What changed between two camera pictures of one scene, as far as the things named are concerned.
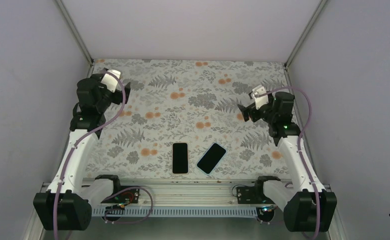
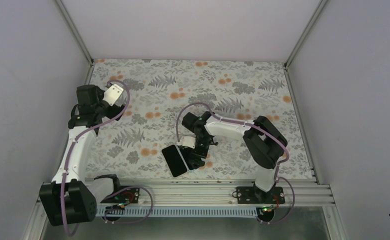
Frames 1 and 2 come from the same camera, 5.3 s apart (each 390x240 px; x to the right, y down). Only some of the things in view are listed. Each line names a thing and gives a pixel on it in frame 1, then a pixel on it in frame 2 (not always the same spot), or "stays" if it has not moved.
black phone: [211, 158] → [185, 153]
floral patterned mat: [193, 101] stays
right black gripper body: [254, 117] → [205, 141]
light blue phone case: [217, 164] → [184, 161]
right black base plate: [252, 195] stays
